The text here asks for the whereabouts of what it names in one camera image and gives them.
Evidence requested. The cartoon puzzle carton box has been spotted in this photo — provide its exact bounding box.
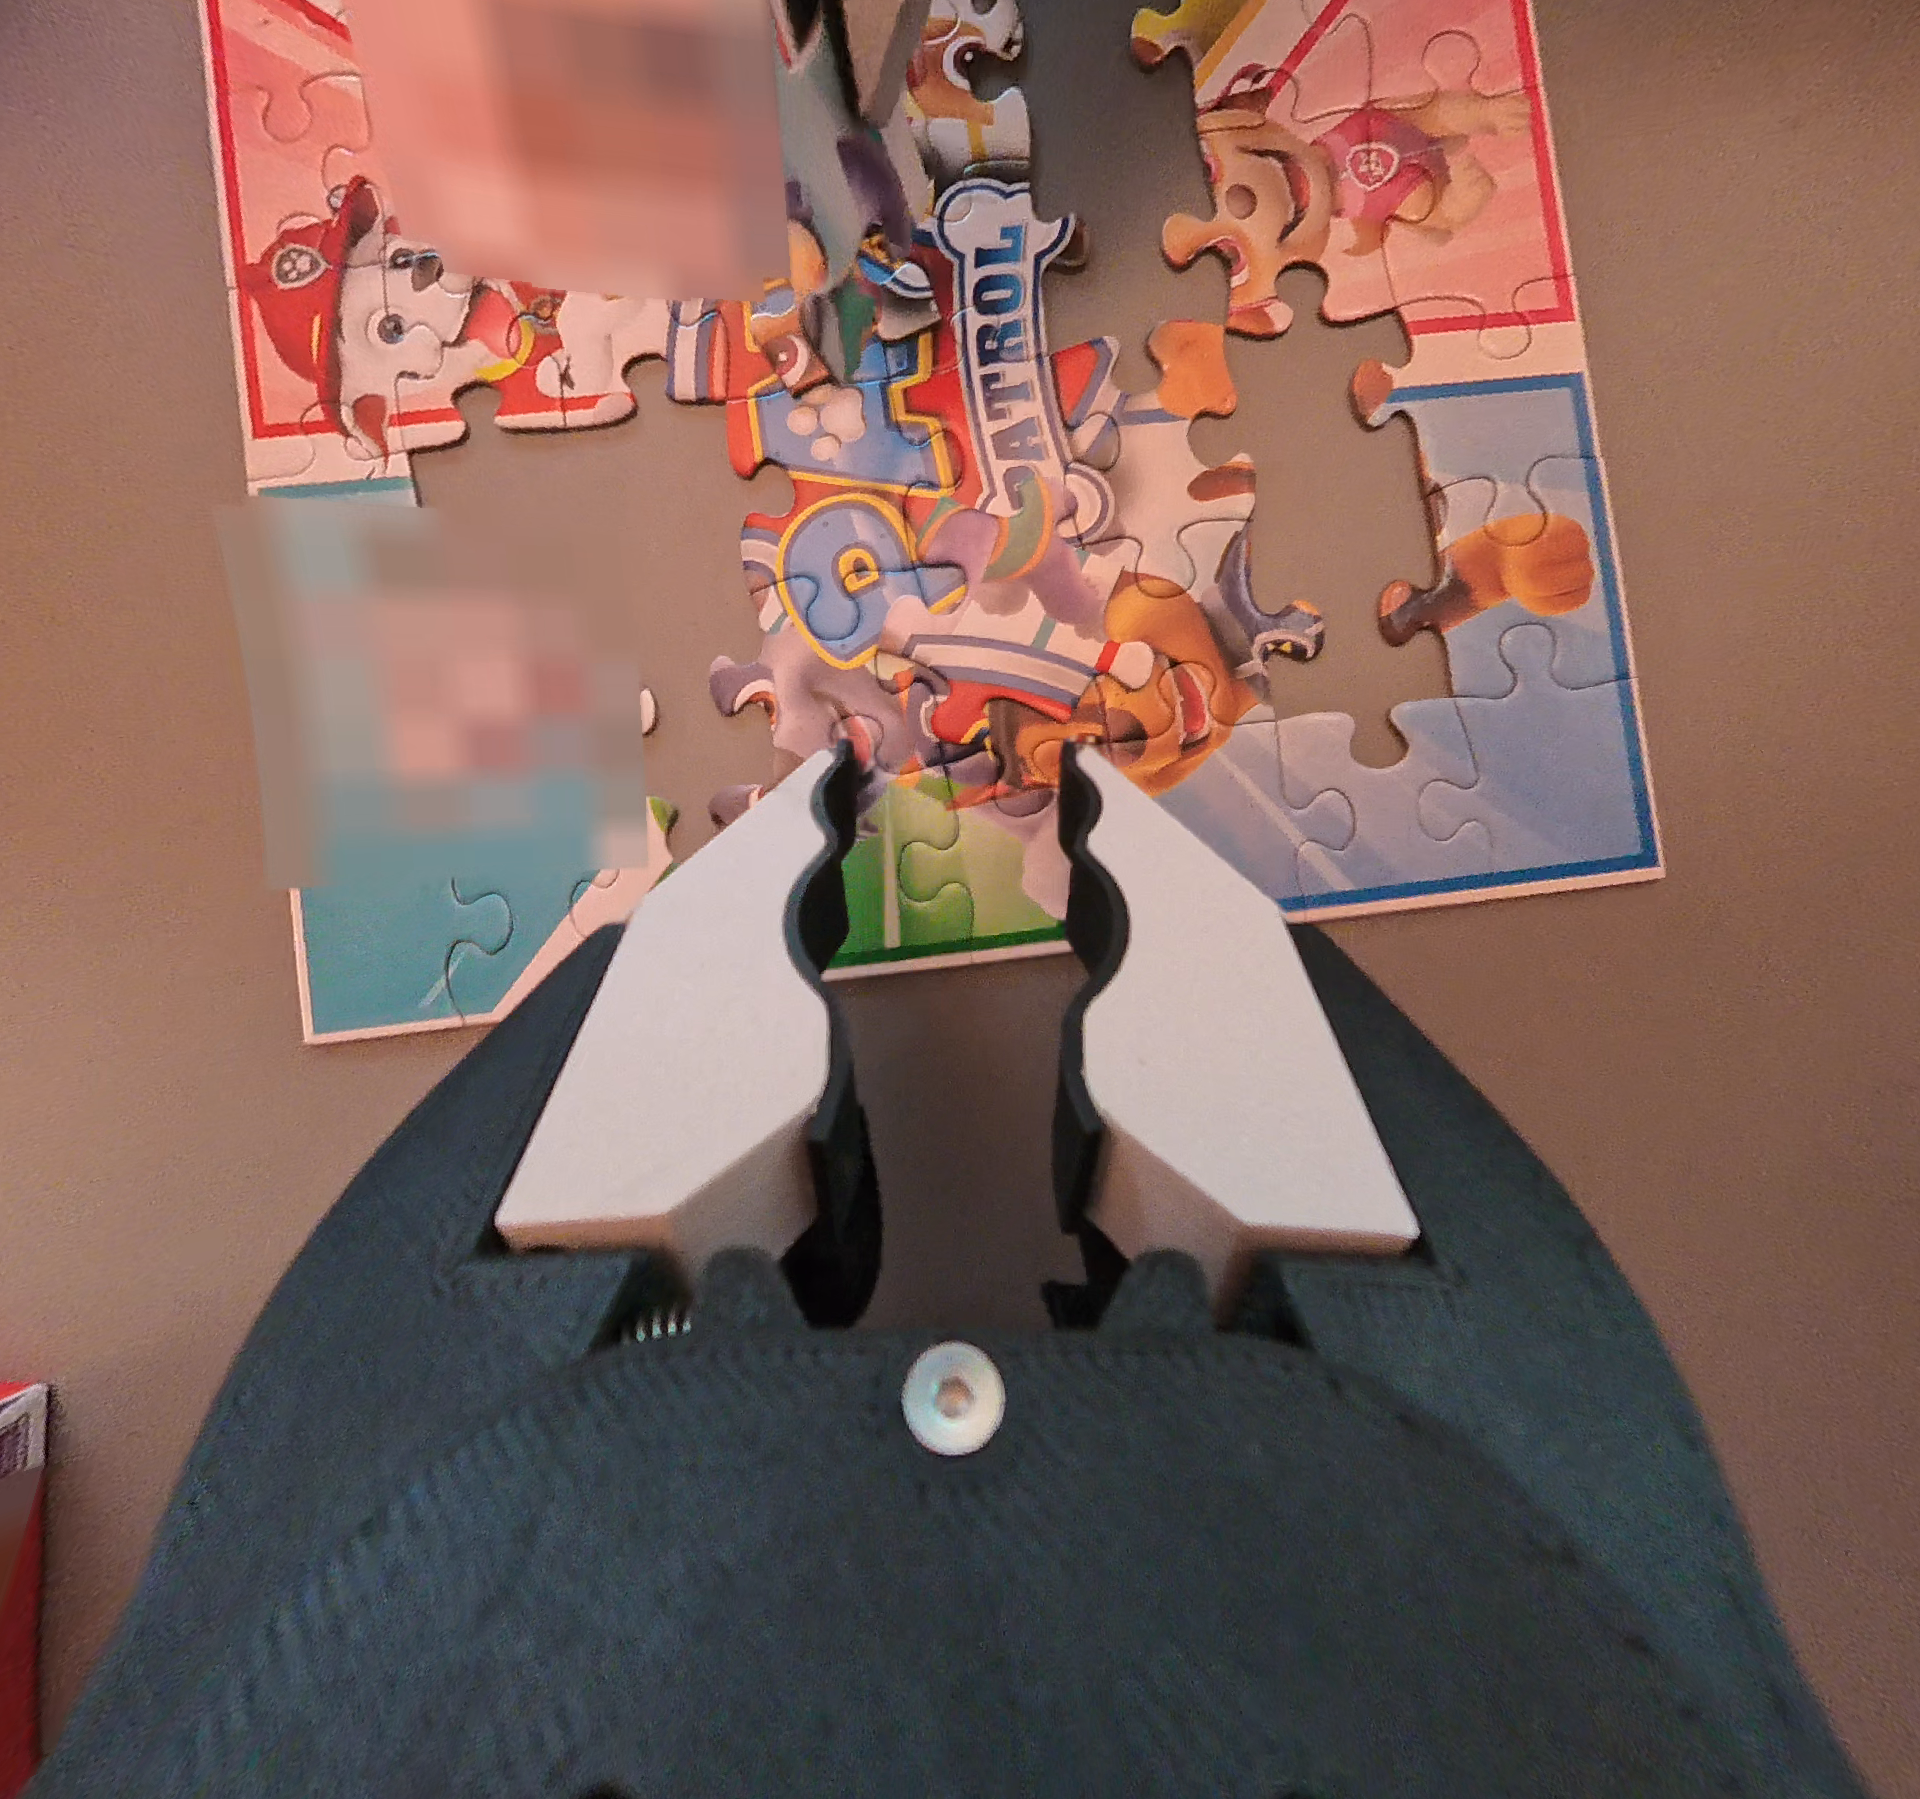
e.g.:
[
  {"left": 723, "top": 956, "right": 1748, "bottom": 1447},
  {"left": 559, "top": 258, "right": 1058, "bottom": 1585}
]
[{"left": 0, "top": 1380, "right": 54, "bottom": 1799}]

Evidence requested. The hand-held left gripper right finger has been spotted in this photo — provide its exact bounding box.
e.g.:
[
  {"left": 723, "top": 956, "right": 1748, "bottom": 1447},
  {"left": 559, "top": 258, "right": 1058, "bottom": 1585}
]
[{"left": 1040, "top": 741, "right": 1424, "bottom": 1335}]

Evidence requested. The brown desk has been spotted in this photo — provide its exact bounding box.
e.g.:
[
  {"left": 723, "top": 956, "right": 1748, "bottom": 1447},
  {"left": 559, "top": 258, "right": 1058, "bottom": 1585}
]
[{"left": 0, "top": 0, "right": 1920, "bottom": 1799}]

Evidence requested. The assembled cartoon jigsaw puzzle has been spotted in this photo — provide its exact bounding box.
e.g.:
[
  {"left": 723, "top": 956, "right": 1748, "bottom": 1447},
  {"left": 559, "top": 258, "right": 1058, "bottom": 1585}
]
[{"left": 190, "top": 0, "right": 1666, "bottom": 1047}]

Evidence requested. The cartoon jigsaw puzzle piece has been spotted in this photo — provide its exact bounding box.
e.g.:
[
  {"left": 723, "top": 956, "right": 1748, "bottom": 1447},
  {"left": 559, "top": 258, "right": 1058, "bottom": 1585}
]
[{"left": 823, "top": 127, "right": 943, "bottom": 383}]

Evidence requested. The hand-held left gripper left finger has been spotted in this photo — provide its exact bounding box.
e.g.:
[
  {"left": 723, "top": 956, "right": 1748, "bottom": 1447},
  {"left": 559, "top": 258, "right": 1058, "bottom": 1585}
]
[{"left": 492, "top": 747, "right": 890, "bottom": 1331}]

